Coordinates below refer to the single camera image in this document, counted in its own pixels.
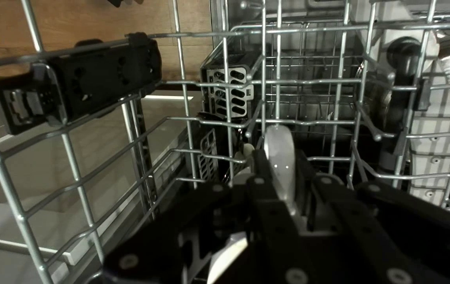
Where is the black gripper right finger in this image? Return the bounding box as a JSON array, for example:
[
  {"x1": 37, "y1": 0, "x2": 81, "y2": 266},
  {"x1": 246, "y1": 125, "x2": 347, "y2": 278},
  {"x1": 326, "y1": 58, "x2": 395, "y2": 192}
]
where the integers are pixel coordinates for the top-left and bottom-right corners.
[{"x1": 298, "y1": 149, "x2": 450, "y2": 284}]

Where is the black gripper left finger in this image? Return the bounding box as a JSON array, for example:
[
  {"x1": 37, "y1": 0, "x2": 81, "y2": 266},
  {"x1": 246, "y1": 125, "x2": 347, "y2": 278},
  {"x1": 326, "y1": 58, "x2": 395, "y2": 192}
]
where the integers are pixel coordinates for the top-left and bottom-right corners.
[{"x1": 101, "y1": 147, "x2": 310, "y2": 284}]

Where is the grey slotted cutlery basket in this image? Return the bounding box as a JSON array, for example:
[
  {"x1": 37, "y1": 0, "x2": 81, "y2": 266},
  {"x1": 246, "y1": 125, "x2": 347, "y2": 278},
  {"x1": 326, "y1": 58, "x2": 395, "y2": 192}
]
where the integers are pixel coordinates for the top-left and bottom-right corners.
[{"x1": 199, "y1": 62, "x2": 259, "y2": 184}]

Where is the metal wire dishwasher rack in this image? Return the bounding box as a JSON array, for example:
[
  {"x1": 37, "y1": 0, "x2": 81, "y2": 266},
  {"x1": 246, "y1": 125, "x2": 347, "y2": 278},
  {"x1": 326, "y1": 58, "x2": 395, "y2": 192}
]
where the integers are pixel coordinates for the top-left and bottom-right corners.
[{"x1": 0, "y1": 0, "x2": 450, "y2": 284}]

